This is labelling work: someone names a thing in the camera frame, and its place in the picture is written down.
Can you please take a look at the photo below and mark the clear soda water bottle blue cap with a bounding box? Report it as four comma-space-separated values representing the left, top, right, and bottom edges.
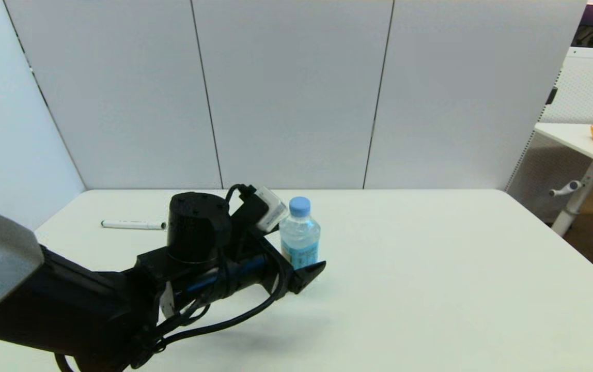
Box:
279, 196, 321, 270

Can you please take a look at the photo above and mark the white marker pen black tip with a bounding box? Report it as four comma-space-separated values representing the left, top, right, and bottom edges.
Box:
101, 220, 167, 230

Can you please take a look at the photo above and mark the white side table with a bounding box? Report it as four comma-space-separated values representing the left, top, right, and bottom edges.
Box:
534, 122, 593, 237

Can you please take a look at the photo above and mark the white perforated partition panel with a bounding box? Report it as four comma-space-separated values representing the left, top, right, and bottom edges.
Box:
504, 46, 593, 223

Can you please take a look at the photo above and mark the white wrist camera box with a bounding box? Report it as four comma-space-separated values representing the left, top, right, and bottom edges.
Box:
253, 187, 290, 232

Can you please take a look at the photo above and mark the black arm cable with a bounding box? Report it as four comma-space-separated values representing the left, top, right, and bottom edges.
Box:
54, 184, 291, 372

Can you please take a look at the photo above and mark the grey table crank handle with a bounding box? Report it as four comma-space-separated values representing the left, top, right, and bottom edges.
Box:
549, 180, 584, 197

